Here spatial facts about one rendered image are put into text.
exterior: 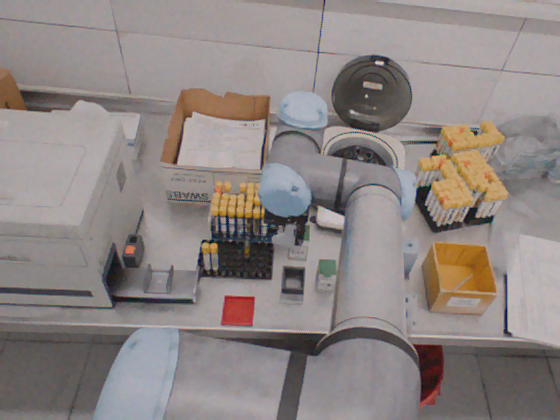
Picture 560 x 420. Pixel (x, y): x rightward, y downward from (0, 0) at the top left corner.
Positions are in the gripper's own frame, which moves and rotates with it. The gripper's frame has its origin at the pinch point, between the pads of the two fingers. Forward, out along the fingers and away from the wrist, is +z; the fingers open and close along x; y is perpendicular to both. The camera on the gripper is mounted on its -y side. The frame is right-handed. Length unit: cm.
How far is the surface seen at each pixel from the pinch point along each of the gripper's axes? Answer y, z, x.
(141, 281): 32.4, 15.0, 3.8
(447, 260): -37.4, 16.1, -8.9
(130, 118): 48, 13, -45
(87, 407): 64, 107, 2
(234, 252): 14.3, 16.6, -6.4
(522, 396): -95, 106, -11
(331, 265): -8.2, 12.3, -2.2
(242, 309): 10.6, 18.8, 6.7
